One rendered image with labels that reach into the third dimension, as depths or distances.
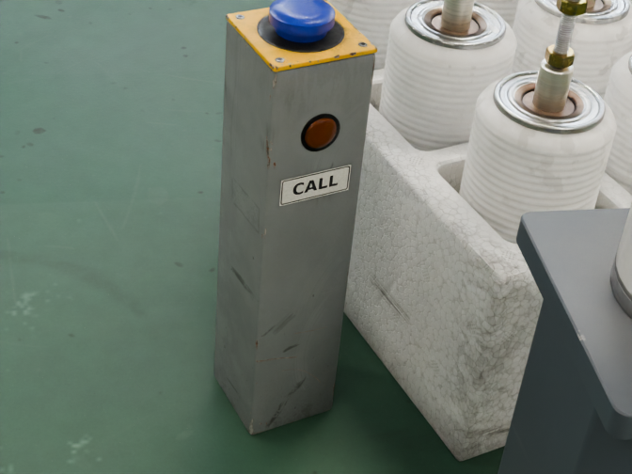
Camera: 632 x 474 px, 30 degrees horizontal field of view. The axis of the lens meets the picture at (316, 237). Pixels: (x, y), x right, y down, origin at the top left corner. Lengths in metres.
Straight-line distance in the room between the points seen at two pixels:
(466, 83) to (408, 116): 0.05
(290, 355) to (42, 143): 0.44
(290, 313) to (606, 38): 0.32
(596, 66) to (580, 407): 0.42
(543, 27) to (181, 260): 0.37
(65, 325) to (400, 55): 0.35
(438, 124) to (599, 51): 0.14
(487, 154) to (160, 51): 0.61
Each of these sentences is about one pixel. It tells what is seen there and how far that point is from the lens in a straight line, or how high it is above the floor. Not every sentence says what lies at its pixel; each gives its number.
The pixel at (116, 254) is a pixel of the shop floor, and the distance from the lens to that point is 1.05.
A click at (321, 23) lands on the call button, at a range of 0.71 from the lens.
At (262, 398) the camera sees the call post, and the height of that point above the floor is 0.04.
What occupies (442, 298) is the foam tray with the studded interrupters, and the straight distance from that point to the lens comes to 0.84.
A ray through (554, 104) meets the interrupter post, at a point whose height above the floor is 0.26.
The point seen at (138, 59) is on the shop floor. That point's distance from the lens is 1.33.
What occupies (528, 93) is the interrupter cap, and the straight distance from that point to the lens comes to 0.83.
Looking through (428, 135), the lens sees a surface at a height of 0.18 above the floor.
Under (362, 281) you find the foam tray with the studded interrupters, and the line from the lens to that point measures 0.95.
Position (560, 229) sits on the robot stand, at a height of 0.30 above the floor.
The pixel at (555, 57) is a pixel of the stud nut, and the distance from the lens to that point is 0.79.
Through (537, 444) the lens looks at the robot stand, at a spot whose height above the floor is 0.20.
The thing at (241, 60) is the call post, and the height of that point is 0.30.
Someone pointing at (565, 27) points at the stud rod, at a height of 0.31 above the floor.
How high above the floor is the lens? 0.66
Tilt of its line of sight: 38 degrees down
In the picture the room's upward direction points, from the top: 6 degrees clockwise
